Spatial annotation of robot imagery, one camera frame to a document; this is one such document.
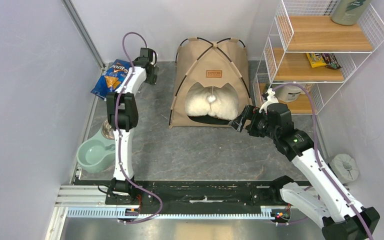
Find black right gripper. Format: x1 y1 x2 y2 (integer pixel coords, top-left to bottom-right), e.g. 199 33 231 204
228 103 279 140

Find cream fluffy pillow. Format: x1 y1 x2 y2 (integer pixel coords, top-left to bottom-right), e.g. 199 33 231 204
185 82 239 120

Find beige fabric pet tent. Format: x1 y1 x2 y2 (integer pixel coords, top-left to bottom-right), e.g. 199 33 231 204
168 37 255 129

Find steel pet bowl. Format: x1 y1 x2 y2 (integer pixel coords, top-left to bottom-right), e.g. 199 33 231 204
100 120 115 140

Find mint green double pet bowl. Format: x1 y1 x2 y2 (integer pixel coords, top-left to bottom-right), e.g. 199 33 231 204
76 130 116 174

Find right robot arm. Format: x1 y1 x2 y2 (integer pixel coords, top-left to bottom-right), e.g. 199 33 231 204
229 103 380 240

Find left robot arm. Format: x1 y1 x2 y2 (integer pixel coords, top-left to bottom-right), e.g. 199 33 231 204
106 47 158 205

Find white pompom toy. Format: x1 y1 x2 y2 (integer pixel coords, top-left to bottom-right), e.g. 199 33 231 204
207 94 217 104

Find blue Doritos chip bag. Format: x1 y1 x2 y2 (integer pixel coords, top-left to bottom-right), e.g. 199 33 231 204
90 59 131 100

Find yellow candy bag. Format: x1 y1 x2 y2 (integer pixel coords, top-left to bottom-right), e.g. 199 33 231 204
306 53 327 68

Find dark brown candy bag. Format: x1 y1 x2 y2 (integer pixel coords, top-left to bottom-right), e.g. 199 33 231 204
321 53 342 70

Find green bottle on top shelf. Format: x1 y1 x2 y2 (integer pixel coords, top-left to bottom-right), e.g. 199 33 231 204
330 0 371 26

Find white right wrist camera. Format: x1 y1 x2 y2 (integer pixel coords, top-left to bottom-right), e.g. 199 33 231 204
258 88 279 113

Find aluminium frame post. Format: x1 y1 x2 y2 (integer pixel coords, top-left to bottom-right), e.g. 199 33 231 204
61 0 106 70

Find white wire shelf rack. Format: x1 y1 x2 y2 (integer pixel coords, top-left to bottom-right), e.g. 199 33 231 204
252 0 384 115

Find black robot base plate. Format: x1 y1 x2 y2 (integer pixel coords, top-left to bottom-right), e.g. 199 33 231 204
105 180 287 215

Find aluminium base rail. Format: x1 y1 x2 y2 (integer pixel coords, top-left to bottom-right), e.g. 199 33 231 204
56 181 287 220

